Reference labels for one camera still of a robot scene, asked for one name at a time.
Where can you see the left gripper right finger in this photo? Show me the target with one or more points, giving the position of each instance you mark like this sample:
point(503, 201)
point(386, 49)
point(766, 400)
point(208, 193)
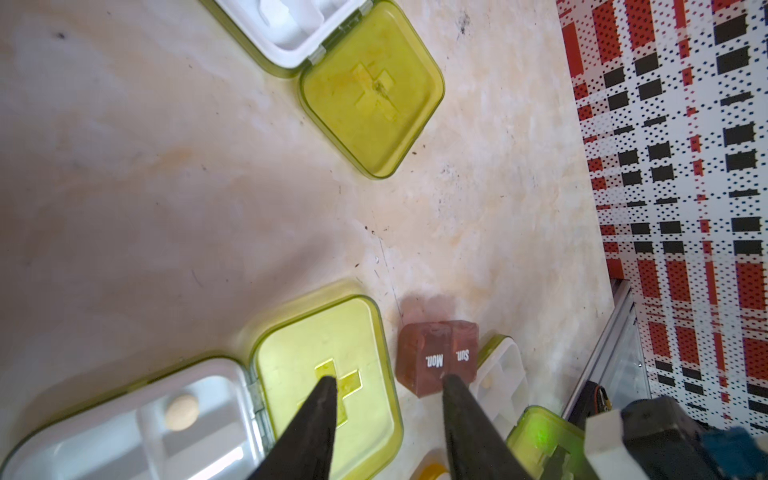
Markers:
point(475, 450)

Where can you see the small brown pill case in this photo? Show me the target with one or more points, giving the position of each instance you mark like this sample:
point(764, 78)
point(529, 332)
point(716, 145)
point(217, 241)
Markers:
point(428, 351)

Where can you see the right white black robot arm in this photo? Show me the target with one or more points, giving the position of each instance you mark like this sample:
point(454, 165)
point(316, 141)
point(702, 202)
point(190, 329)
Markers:
point(656, 439)

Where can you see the yellow pillbox open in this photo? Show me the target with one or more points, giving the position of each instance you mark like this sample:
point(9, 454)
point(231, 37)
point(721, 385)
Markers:
point(434, 466)

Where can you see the green pillbox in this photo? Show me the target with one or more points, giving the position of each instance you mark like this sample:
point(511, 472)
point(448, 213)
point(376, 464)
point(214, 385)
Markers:
point(546, 445)
point(219, 418)
point(365, 77)

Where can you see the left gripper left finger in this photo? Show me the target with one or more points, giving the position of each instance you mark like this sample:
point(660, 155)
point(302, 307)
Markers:
point(305, 449)

